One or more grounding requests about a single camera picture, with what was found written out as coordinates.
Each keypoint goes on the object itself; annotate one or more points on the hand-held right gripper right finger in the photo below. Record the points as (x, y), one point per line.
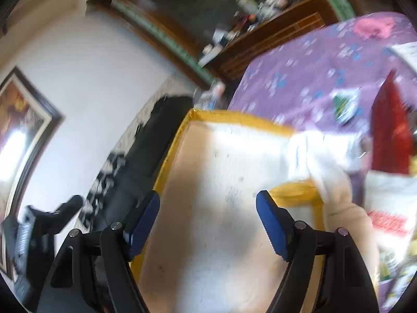
(273, 228)

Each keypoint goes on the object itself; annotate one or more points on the pale yellow plush cloth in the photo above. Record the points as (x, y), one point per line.
(329, 169)

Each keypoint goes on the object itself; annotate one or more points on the white box with yellow tape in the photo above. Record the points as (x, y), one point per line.
(221, 182)

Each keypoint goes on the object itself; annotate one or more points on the wooden cabinet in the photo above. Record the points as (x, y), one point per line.
(260, 49)

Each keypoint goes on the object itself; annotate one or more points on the clutter of small items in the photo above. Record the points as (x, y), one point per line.
(260, 6)

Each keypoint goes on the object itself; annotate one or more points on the dark framed wall picture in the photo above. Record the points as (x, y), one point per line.
(22, 130)

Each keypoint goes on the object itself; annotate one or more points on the small green white packet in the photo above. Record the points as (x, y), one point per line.
(344, 106)

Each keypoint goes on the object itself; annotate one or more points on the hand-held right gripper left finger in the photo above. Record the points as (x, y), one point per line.
(143, 225)

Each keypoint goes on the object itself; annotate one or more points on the clear plastic bag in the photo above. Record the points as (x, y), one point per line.
(211, 95)

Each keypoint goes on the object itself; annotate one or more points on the white lace sofa cover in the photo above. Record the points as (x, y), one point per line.
(106, 176)

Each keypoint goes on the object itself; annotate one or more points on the purple floral blanket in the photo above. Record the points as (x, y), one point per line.
(293, 81)

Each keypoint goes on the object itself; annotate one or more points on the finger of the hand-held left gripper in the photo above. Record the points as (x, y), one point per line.
(66, 212)

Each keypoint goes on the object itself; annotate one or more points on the dark red fabric pouch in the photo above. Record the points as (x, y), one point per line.
(391, 130)

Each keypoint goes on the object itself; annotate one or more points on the green printed white bag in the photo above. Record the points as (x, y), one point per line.
(395, 274)

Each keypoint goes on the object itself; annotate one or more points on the cabinet mirror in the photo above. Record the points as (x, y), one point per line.
(195, 3)

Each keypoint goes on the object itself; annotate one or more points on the white bag with red print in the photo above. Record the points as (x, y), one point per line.
(391, 202)

